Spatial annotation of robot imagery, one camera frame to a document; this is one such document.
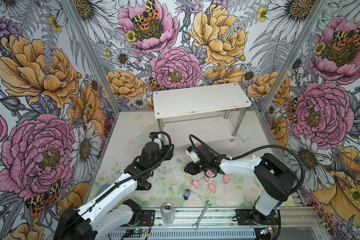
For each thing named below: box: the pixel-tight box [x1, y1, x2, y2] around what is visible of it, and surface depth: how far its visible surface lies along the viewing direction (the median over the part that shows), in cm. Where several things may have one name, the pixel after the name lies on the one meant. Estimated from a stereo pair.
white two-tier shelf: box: [153, 83, 252, 146], surface depth 83 cm
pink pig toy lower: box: [208, 183, 217, 194], surface depth 84 cm
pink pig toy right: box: [223, 174, 230, 184], surface depth 87 cm
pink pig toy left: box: [193, 180, 200, 189], surface depth 85 cm
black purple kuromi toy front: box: [182, 189, 193, 202], surface depth 81 cm
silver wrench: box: [192, 200, 212, 231], surface depth 78 cm
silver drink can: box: [160, 201, 175, 225], surface depth 66 cm
